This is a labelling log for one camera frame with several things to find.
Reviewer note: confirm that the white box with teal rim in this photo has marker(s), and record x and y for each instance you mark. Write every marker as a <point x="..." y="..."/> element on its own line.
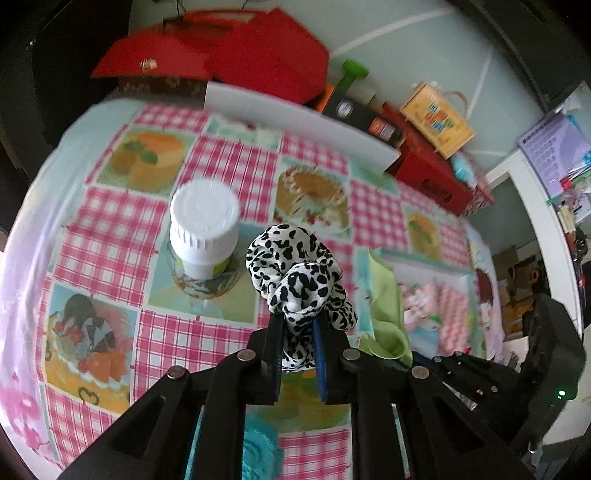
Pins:
<point x="415" y="264"/>

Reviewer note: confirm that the brown cardboard box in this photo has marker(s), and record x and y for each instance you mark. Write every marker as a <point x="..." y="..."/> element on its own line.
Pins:
<point x="508" y="263"/>

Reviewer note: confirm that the pink lace cloth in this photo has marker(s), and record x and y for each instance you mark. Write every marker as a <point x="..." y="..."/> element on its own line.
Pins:
<point x="418" y="295"/>

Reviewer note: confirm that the blue wipes pack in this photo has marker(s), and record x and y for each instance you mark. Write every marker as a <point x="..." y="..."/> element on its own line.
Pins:
<point x="461" y="168"/>

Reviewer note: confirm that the white board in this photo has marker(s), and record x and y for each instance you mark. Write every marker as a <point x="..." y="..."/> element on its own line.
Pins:
<point x="300" y="124"/>

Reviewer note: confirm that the red cardboard box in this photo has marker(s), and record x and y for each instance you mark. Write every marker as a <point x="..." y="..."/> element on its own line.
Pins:
<point x="425" y="170"/>

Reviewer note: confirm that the pink white zigzag towel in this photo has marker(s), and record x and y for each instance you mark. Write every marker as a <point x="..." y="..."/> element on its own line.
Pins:
<point x="455" y="318"/>

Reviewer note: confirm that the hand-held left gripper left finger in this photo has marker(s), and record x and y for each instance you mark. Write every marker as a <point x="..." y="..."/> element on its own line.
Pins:
<point x="277" y="360"/>

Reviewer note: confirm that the colourful stationery pile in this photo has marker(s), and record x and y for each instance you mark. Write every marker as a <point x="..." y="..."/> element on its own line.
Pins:
<point x="572" y="194"/>

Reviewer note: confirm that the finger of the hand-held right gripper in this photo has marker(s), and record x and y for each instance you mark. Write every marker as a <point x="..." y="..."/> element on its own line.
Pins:
<point x="480" y="383"/>

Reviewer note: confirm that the white shelf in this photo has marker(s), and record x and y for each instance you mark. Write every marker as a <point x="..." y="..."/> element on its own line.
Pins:
<point x="540" y="221"/>

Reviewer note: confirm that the black white spotted scrunchie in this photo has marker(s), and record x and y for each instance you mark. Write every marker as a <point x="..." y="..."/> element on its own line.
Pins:
<point x="286" y="263"/>

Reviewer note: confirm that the black cardboard box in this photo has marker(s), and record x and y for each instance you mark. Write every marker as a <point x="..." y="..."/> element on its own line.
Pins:
<point x="364" y="117"/>

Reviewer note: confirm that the red patterned box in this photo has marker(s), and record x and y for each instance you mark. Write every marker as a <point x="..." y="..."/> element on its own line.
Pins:
<point x="480" y="194"/>

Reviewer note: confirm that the brown patterned box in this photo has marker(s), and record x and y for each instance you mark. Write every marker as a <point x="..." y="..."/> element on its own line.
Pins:
<point x="161" y="85"/>

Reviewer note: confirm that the purple perforated basket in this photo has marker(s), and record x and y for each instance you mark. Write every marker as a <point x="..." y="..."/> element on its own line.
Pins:
<point x="554" y="147"/>

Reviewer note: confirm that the light green cloth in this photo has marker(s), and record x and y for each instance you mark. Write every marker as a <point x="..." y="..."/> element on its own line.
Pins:
<point x="385" y="304"/>

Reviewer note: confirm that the teal pink pouch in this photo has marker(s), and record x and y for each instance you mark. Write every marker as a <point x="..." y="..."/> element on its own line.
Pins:
<point x="261" y="452"/>

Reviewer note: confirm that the pink checked printed tablecloth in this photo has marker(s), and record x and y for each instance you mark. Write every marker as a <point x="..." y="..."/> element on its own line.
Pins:
<point x="138" y="230"/>

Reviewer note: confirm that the large red paper bag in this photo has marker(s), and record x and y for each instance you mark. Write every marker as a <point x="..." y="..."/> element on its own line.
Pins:
<point x="258" y="50"/>

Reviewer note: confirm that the green dumbbell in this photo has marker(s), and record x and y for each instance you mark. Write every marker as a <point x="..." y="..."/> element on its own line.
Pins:
<point x="351" y="74"/>

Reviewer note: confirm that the light blue cloth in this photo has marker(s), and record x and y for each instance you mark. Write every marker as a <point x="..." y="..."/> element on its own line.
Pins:
<point x="422" y="330"/>

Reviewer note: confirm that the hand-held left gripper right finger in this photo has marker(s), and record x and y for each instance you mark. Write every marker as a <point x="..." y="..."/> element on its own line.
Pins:
<point x="321" y="364"/>

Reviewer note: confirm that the white bottle with green label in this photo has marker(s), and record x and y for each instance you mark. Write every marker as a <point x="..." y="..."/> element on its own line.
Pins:
<point x="203" y="226"/>

